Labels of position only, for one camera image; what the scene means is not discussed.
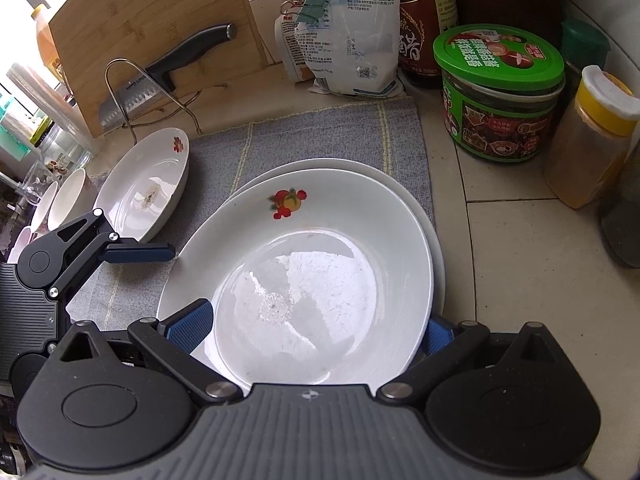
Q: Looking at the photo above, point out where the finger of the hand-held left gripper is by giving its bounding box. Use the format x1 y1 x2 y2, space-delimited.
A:
47 210 176 301

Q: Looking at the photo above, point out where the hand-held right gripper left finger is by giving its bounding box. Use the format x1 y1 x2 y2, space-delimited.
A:
50 298 241 406

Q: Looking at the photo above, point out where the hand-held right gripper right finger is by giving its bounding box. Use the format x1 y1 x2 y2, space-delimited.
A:
375 316 568 403

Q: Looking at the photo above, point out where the stained white fruit-print plate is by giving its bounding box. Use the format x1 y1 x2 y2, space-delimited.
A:
94 127 191 244

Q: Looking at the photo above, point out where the white plate single fruit print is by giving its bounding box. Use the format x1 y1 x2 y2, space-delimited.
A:
230 157 447 313

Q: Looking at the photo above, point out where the large white fruit-print plate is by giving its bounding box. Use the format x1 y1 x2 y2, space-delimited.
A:
156 169 435 392

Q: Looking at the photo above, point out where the glass jar black yellow lid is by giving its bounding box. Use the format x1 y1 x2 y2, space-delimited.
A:
35 117 97 177

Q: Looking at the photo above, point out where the tall clear plastic wrap roll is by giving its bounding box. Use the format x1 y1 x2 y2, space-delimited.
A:
5 62 76 117

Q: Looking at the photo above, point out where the grey teal checked towel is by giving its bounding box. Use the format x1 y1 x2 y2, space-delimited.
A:
65 96 437 342

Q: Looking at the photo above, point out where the orange cooking wine jug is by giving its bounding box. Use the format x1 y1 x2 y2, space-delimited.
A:
32 5 64 82

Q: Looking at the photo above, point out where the yellow-cap spice bottle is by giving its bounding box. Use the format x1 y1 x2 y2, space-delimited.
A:
542 65 640 210

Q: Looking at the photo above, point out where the green-lid sauce jar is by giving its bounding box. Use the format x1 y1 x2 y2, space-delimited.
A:
432 23 567 163

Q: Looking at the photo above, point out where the bamboo cutting board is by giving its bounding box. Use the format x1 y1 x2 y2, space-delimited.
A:
47 0 269 139

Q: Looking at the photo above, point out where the red white printed bag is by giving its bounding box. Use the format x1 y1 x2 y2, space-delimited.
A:
274 12 322 84

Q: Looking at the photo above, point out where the green binder clip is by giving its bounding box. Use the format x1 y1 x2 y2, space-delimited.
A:
295 1 329 24

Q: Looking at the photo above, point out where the white blue printed bag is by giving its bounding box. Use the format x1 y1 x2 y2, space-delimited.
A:
294 0 407 99

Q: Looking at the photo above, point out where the dark sauce bottle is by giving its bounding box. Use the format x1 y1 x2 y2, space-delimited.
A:
398 0 459 90

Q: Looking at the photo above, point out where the green-cap bottle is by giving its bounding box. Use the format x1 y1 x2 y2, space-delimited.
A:
560 19 612 111

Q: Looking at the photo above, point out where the metal wire rack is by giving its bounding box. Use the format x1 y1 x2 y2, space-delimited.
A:
104 58 203 144

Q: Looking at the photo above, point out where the black-handled kitchen knife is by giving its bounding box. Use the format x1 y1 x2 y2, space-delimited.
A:
97 22 238 132

